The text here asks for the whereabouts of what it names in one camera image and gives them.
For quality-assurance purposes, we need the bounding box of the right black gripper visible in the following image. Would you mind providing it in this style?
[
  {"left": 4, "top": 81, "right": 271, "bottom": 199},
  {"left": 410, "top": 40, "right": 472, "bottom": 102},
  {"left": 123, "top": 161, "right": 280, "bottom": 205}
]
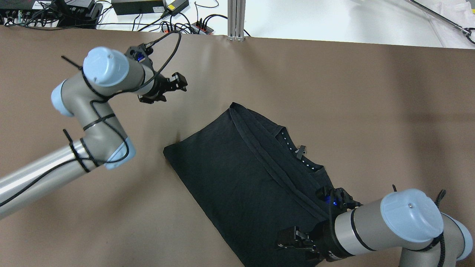
[{"left": 275, "top": 187, "right": 362, "bottom": 262}]

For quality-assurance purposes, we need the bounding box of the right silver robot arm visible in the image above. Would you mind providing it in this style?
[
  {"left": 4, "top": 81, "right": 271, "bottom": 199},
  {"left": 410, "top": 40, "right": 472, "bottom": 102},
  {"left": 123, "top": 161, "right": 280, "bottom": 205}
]
[{"left": 275, "top": 187, "right": 474, "bottom": 267}]

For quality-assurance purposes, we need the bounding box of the black power adapter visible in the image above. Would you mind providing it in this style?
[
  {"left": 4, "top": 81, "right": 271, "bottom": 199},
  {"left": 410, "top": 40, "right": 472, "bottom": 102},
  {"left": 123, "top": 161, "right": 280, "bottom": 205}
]
[{"left": 160, "top": 0, "right": 189, "bottom": 19}]

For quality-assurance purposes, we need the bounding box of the orange grey USB hub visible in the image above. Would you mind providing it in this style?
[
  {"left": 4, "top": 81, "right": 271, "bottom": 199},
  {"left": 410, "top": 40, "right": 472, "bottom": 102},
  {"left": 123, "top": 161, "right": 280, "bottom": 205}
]
[{"left": 191, "top": 21, "right": 215, "bottom": 35}]

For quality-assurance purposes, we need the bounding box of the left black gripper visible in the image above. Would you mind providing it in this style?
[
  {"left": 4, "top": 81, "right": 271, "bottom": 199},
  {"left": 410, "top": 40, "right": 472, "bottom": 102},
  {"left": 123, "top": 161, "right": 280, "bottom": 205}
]
[{"left": 125, "top": 44, "right": 188, "bottom": 104}]

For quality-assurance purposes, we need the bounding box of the aluminium frame post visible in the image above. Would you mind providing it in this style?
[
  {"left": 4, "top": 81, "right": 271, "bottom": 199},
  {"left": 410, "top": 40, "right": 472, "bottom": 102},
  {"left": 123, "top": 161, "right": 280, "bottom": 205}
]
[{"left": 227, "top": 0, "right": 246, "bottom": 41}]

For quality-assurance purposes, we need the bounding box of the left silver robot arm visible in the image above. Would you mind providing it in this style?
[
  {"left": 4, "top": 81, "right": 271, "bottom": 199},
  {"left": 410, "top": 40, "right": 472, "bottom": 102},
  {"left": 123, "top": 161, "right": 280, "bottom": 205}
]
[{"left": 1, "top": 44, "right": 188, "bottom": 218}]

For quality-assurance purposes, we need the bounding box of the dark navy printed t-shirt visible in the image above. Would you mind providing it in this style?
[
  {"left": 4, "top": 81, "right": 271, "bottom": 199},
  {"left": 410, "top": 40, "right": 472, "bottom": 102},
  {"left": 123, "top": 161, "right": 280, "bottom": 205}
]
[{"left": 163, "top": 103, "right": 332, "bottom": 267}]

